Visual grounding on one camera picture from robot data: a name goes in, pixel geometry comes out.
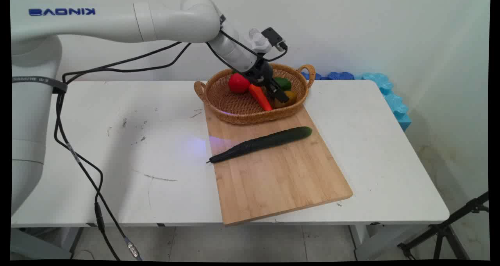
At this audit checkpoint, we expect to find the orange toy carrot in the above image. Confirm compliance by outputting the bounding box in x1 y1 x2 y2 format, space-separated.
248 84 273 112

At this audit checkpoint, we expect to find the white table leg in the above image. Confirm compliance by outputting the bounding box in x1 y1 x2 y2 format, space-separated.
349 223 403 261

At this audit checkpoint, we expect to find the red radish with green leaves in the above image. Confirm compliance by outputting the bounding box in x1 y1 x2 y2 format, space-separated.
228 70 251 94

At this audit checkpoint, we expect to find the blue foam padding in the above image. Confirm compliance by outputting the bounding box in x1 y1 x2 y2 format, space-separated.
300 71 412 132

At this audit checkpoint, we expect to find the bamboo cutting board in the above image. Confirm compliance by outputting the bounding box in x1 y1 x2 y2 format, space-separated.
203 102 354 226

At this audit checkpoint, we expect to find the black velcro strap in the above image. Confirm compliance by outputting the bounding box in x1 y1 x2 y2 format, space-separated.
12 76 68 94

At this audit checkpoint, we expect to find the woven wicker basket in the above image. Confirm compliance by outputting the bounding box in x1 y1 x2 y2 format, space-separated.
194 63 316 125

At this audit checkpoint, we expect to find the black tripod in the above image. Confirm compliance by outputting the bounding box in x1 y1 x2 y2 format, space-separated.
397 191 490 261

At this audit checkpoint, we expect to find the dark green toy cucumber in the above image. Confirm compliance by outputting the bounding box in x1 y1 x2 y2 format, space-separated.
206 126 313 164

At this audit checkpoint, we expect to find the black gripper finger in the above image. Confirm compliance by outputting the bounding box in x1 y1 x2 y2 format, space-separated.
272 80 291 104
266 82 282 102

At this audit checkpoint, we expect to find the yellow-brown toy potato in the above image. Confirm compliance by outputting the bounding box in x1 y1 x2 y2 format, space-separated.
273 90 298 109

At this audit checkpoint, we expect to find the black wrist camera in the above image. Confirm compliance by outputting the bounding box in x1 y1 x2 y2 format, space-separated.
261 27 288 52

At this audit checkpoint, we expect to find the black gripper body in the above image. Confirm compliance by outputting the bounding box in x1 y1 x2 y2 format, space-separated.
244 60 275 87

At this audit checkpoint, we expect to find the black cable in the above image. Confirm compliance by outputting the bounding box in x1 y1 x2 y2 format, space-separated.
55 31 288 259
62 39 258 83

